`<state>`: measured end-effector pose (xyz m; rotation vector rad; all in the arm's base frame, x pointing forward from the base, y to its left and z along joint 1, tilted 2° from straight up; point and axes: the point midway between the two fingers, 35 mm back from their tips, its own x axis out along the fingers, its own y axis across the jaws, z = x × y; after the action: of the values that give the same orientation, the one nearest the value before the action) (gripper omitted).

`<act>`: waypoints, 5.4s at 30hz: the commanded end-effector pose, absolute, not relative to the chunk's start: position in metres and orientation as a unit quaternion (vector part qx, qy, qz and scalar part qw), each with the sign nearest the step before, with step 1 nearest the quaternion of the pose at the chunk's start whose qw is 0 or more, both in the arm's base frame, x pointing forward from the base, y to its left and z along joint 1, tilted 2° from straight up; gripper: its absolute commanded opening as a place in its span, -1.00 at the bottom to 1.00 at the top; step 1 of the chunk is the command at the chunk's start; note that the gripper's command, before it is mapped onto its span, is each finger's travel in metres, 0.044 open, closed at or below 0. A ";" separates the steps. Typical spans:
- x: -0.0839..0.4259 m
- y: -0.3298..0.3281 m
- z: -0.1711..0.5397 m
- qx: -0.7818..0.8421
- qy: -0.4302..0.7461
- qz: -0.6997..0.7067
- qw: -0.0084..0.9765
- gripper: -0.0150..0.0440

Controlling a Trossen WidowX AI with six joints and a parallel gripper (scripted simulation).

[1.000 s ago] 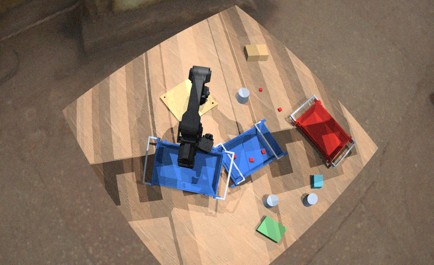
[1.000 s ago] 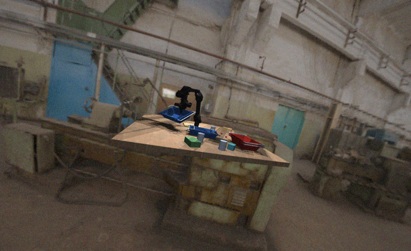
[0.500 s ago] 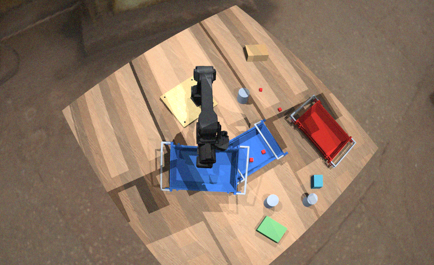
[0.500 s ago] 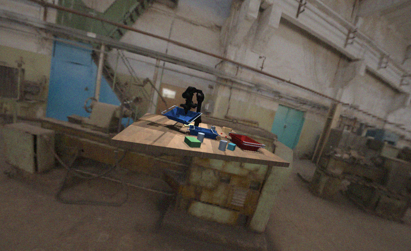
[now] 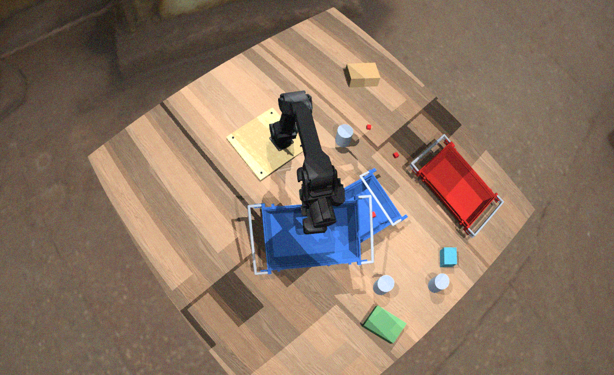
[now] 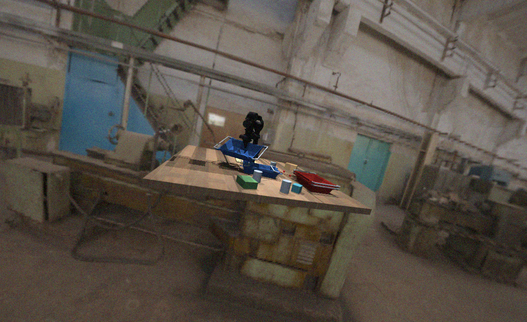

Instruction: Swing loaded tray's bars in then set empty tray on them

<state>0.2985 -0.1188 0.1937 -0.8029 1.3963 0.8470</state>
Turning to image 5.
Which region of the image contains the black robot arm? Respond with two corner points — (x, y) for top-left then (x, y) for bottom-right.
(269, 90), (345, 228)

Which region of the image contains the light blue cube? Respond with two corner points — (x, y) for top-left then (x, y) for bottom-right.
(440, 247), (457, 267)

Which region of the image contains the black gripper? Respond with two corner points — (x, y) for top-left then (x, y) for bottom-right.
(297, 167), (328, 234)

